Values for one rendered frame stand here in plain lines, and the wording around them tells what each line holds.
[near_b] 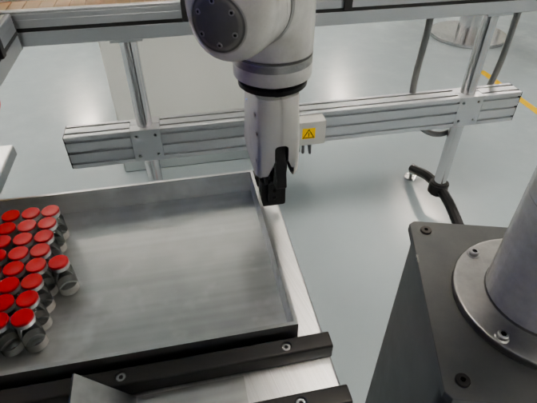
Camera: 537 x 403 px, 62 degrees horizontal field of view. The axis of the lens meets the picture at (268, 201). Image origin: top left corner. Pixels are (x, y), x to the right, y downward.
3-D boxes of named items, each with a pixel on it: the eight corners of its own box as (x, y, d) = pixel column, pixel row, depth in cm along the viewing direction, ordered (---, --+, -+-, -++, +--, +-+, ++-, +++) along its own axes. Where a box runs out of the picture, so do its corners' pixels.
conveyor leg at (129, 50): (154, 239, 171) (108, 39, 122) (154, 224, 178) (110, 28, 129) (177, 236, 173) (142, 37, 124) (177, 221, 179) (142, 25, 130)
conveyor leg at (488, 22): (431, 201, 189) (488, 13, 140) (421, 188, 196) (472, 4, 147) (451, 198, 190) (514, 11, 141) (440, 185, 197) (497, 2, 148)
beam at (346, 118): (73, 169, 146) (61, 137, 138) (75, 156, 152) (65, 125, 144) (511, 121, 170) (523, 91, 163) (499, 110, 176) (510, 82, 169)
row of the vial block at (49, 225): (23, 355, 44) (6, 328, 41) (53, 232, 58) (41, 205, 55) (47, 351, 45) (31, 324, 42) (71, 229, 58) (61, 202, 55)
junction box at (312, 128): (291, 147, 151) (292, 124, 146) (287, 139, 155) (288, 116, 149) (324, 143, 153) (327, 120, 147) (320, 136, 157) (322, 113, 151)
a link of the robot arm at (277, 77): (226, 37, 49) (228, 63, 51) (238, 69, 42) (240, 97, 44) (300, 31, 50) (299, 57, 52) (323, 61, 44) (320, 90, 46)
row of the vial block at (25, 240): (-1, 360, 44) (-20, 332, 41) (35, 234, 57) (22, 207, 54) (23, 355, 44) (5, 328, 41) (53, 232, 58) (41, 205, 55)
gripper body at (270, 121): (231, 53, 51) (236, 138, 58) (244, 93, 43) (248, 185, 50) (295, 48, 52) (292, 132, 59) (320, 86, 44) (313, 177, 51)
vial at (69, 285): (58, 297, 50) (45, 270, 47) (61, 282, 51) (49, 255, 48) (79, 294, 50) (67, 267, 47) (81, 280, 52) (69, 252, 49)
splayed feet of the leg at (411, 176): (452, 248, 178) (462, 221, 169) (399, 174, 216) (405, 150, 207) (471, 245, 179) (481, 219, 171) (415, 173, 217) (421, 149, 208)
